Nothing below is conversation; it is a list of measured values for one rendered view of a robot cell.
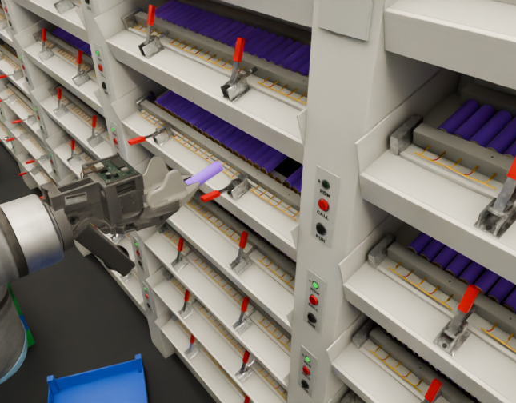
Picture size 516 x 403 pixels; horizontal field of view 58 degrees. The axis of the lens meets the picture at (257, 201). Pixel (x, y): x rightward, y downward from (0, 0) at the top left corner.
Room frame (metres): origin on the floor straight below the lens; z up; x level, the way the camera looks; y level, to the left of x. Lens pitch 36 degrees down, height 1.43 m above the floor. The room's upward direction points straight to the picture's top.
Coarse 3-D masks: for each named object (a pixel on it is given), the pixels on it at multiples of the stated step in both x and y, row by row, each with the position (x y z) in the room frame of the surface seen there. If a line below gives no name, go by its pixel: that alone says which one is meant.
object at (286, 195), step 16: (144, 112) 1.01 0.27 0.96; (160, 112) 0.97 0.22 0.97; (176, 128) 0.91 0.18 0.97; (208, 144) 0.83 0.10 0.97; (224, 160) 0.78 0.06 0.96; (240, 160) 0.76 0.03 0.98; (256, 176) 0.71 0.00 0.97; (272, 192) 0.67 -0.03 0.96; (288, 192) 0.65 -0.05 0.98; (288, 208) 0.63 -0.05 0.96
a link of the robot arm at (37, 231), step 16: (16, 208) 0.43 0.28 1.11; (32, 208) 0.43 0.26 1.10; (48, 208) 0.45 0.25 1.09; (16, 224) 0.41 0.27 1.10; (32, 224) 0.42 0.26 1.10; (48, 224) 0.42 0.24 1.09; (32, 240) 0.40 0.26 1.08; (48, 240) 0.41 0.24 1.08; (32, 256) 0.40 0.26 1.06; (48, 256) 0.41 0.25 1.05; (32, 272) 0.40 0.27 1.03
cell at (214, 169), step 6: (216, 162) 0.62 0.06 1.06; (210, 168) 0.61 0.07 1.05; (216, 168) 0.61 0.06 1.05; (222, 168) 0.62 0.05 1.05; (198, 174) 0.60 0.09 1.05; (204, 174) 0.60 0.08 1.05; (210, 174) 0.60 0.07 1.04; (186, 180) 0.59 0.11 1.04; (192, 180) 0.59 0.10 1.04; (198, 180) 0.59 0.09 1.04; (204, 180) 0.59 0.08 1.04
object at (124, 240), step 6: (72, 174) 1.58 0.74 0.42; (66, 180) 1.56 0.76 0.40; (72, 180) 1.57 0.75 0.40; (108, 234) 1.27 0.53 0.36; (114, 234) 1.24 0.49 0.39; (120, 234) 1.24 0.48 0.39; (126, 234) 1.26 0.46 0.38; (114, 240) 1.22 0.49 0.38; (120, 240) 1.23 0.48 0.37; (126, 240) 1.23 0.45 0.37; (126, 246) 1.20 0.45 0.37; (132, 252) 1.17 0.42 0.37; (132, 258) 1.15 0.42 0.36
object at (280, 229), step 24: (144, 96) 1.05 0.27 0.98; (120, 120) 1.01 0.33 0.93; (144, 120) 1.00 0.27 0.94; (144, 144) 0.95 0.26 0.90; (168, 144) 0.89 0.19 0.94; (192, 168) 0.80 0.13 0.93; (240, 216) 0.68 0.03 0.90; (264, 216) 0.64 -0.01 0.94; (288, 216) 0.63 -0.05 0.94; (288, 240) 0.58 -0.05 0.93
